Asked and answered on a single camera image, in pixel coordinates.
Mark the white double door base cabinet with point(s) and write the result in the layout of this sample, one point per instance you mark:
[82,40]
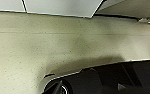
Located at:
[57,6]

